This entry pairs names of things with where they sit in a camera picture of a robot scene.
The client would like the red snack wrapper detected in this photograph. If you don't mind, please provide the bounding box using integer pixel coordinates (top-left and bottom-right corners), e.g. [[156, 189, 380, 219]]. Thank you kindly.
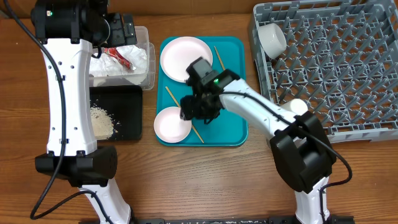
[[104, 47, 134, 70]]

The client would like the white napkin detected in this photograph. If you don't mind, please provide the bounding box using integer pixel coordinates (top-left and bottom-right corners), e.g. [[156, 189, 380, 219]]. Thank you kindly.
[[89, 45, 149, 85]]

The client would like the small pink bowl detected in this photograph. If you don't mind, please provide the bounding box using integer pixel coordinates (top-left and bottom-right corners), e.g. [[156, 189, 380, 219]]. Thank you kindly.
[[154, 106, 192, 143]]

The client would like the wooden chopstick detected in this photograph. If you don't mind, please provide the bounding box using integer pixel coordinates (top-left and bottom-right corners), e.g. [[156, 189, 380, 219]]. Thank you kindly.
[[214, 46, 225, 70], [165, 86, 205, 144]]

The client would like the large pink plate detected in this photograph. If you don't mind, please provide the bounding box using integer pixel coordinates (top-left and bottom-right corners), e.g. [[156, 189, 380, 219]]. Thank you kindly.
[[160, 37, 213, 83]]

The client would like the white paper cup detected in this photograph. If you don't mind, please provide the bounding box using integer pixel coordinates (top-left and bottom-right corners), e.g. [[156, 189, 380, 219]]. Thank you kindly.
[[280, 98, 308, 115]]

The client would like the grey bowl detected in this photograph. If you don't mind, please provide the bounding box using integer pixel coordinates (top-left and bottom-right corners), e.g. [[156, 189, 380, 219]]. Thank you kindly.
[[257, 23, 287, 59]]

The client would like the pile of rice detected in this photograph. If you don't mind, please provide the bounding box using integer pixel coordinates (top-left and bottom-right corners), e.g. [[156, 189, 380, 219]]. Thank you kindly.
[[90, 103, 119, 141]]

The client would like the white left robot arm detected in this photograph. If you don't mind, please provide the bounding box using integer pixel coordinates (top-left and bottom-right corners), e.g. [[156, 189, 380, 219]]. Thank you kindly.
[[30, 1, 137, 223]]

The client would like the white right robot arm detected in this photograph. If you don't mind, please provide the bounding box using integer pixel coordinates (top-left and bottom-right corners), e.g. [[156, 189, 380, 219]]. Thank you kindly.
[[180, 57, 336, 223]]

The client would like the grey dishwasher rack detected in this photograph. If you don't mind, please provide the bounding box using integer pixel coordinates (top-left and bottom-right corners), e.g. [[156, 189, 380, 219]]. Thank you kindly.
[[248, 0, 397, 142]]

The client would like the clear plastic bin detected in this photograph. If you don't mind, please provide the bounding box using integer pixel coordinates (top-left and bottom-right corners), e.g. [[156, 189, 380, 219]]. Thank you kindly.
[[89, 26, 156, 90]]

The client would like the teal serving tray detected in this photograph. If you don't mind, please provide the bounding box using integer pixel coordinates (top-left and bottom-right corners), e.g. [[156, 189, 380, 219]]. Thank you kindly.
[[156, 36, 248, 147]]

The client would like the black plastic tray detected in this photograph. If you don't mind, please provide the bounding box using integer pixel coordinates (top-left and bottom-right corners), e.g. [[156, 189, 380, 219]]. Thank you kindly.
[[90, 85, 143, 141]]

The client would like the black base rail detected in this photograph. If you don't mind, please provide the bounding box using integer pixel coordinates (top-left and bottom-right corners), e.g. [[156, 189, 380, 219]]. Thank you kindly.
[[79, 215, 355, 224]]

